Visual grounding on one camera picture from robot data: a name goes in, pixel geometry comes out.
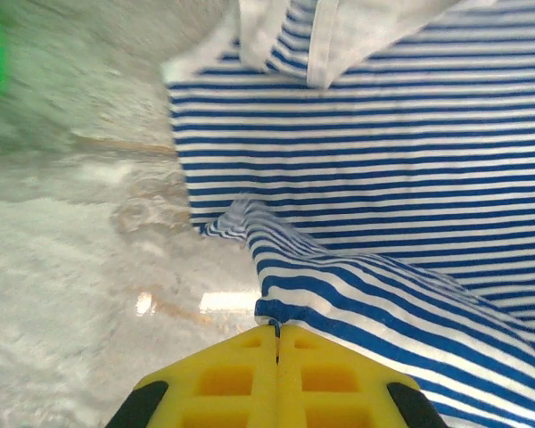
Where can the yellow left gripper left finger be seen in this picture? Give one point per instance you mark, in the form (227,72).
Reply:
(232,379)

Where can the blue white striped tank top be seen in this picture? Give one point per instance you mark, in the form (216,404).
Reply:
(361,156)

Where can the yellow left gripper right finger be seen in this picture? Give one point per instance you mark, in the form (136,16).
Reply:
(325,379)

